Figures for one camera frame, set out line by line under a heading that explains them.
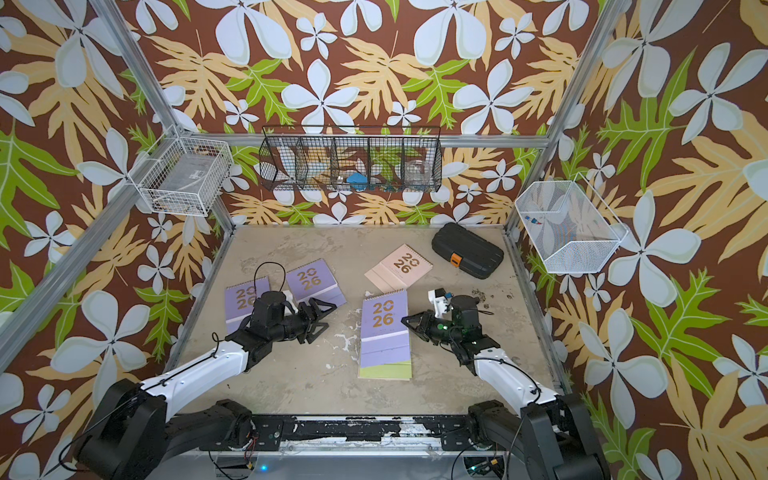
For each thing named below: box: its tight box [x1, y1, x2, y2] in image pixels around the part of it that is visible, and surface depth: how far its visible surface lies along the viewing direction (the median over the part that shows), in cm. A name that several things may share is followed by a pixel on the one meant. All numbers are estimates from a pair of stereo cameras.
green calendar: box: [358, 360, 412, 381], surface depth 85 cm
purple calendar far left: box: [225, 276, 270, 334], surface depth 100 cm
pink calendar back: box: [364, 244, 433, 293], surface depth 109 cm
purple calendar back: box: [286, 258, 347, 307], surface depth 104 cm
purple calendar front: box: [360, 289, 411, 369], surface depth 86 cm
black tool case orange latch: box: [432, 222, 505, 279], surface depth 108 cm
